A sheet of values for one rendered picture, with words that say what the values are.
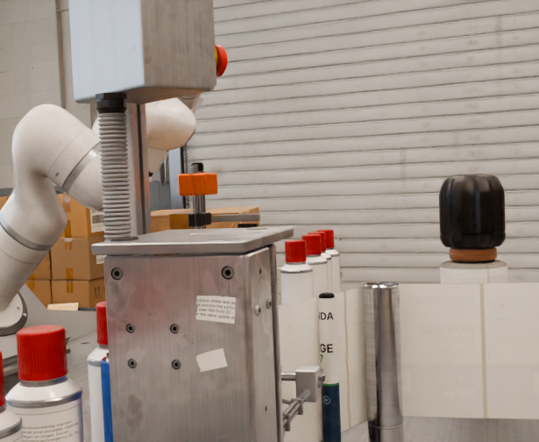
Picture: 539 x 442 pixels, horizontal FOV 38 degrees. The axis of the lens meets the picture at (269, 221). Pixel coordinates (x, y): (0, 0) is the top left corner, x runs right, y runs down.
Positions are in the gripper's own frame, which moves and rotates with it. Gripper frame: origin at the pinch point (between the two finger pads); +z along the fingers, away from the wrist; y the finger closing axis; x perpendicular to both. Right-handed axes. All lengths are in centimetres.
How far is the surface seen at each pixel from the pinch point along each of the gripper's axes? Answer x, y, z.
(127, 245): 133, 117, 3
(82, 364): 60, 38, 35
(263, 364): 142, 109, 5
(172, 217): 58, 38, 1
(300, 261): 101, 53, -5
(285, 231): 135, 106, -4
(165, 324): 137, 114, 6
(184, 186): 96, 78, -4
